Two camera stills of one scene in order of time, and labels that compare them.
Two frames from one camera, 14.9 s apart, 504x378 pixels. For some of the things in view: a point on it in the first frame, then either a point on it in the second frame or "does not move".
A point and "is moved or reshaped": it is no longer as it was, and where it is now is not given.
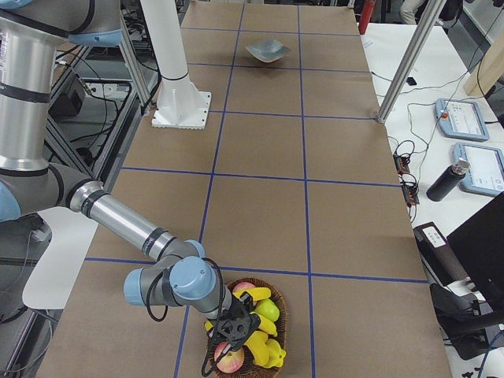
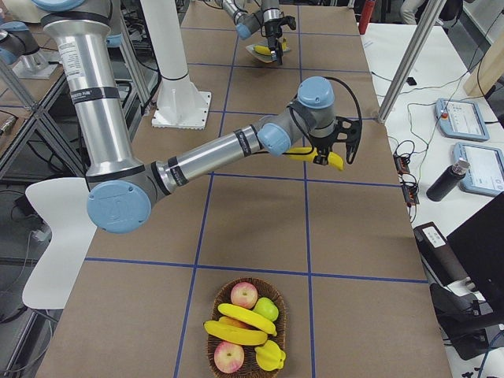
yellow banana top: x=255 y=293 is moved or reshaped
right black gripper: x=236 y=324 -> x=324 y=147
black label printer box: x=438 y=254 does not move
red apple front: x=231 y=361 does not move
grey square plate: x=268 y=50 does not move
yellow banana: x=266 y=325 -> x=333 y=158
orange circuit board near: x=409 y=189 does not move
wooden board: x=488 y=72 does not move
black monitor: x=479 y=245 does not move
